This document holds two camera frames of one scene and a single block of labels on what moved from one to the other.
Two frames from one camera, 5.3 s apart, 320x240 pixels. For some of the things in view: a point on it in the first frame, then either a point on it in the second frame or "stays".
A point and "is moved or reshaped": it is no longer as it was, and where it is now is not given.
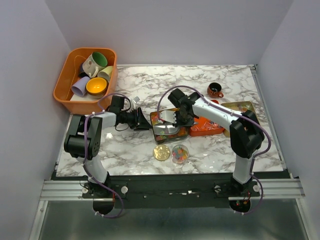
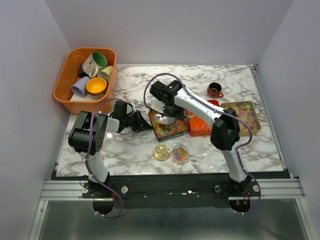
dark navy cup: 82,73 stays
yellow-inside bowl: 96,87 stays
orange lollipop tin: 204,127 stays
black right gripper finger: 182,121 → 173,110
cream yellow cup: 106,72 stays
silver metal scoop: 165,130 is moved or reshaped
